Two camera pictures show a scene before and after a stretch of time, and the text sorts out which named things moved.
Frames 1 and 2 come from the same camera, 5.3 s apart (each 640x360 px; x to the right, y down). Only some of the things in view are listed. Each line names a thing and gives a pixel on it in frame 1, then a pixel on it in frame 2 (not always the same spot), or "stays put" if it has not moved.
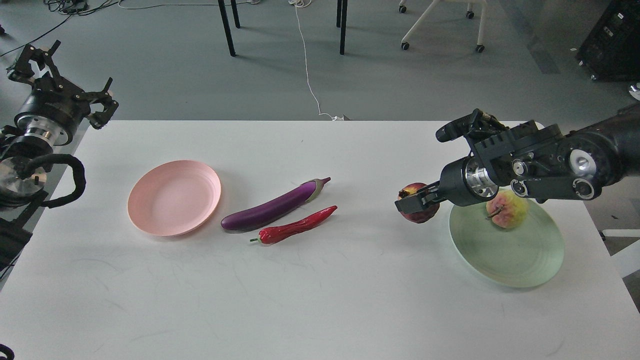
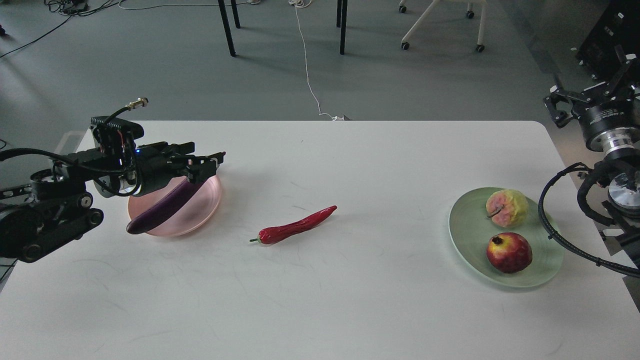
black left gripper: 54,106 → 157,163
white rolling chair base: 470,14 stays put
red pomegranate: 420,216 → 509,252
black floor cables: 72,7 stays put
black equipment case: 611,52 stays put
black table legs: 341,17 stays put
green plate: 524,255 stays put
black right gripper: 464,182 → 607,125
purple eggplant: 274,208 → 160,207
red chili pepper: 272,234 stays put
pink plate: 174,198 stays put
